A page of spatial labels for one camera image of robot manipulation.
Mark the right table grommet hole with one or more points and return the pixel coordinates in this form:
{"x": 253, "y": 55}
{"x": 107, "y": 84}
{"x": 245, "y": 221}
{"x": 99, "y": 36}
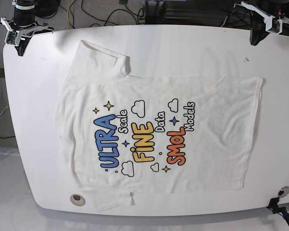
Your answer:
{"x": 283, "y": 192}

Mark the table grommet hole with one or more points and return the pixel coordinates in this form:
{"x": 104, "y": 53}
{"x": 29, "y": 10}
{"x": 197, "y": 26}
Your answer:
{"x": 283, "y": 192}
{"x": 77, "y": 200}

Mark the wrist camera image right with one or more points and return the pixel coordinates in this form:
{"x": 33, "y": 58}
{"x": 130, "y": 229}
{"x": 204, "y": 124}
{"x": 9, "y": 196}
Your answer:
{"x": 273, "y": 25}

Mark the black clamp with cable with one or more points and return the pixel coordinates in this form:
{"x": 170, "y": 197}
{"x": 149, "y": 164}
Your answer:
{"x": 276, "y": 209}

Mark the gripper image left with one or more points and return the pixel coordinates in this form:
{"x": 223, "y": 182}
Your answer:
{"x": 23, "y": 23}

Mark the white printed T-shirt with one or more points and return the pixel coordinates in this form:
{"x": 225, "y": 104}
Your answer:
{"x": 121, "y": 135}

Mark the left table grommet hole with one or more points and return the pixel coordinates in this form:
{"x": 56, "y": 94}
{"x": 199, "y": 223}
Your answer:
{"x": 77, "y": 200}

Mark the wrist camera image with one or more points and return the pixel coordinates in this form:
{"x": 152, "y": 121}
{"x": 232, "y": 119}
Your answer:
{"x": 273, "y": 25}
{"x": 12, "y": 38}

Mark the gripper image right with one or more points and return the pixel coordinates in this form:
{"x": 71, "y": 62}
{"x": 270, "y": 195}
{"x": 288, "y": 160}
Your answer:
{"x": 257, "y": 31}

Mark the black aluminium frame stand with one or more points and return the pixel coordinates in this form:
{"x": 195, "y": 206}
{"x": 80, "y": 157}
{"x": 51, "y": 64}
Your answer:
{"x": 187, "y": 12}

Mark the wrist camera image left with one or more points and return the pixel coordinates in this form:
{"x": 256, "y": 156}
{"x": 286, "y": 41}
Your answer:
{"x": 12, "y": 38}

